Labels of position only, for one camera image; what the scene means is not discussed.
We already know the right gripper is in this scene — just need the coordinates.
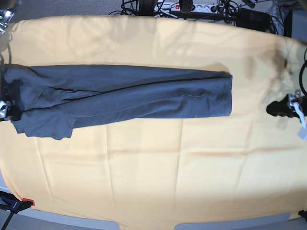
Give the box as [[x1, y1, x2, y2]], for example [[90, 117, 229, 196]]
[[0, 100, 22, 121]]

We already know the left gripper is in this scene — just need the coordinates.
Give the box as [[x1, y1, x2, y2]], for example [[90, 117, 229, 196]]
[[266, 90, 307, 127]]

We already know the blue-grey T-shirt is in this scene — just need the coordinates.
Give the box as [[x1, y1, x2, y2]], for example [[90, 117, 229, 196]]
[[3, 64, 233, 140]]

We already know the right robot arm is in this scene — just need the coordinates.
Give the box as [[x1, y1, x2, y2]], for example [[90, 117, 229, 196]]
[[0, 0, 21, 121]]

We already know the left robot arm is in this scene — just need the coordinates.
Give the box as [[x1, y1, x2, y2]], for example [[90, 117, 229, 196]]
[[266, 49, 307, 128]]

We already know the yellow table cloth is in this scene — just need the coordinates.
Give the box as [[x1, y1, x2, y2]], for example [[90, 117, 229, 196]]
[[0, 16, 307, 230]]

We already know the black power adapter box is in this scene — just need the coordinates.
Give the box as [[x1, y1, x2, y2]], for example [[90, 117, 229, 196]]
[[236, 8, 271, 30]]

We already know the blue clamp with red pad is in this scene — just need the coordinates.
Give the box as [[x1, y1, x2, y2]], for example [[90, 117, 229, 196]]
[[0, 191, 35, 230]]

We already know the black clamp right edge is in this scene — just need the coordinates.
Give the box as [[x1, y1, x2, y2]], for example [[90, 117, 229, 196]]
[[298, 210, 307, 221]]

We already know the white power strip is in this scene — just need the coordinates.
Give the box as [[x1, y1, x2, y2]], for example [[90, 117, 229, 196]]
[[154, 2, 225, 14]]

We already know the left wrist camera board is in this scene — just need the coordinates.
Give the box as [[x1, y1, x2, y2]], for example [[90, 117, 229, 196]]
[[298, 127, 307, 141]]

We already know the black cable bundle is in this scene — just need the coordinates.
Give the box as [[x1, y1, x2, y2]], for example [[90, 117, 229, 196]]
[[107, 0, 159, 17]]

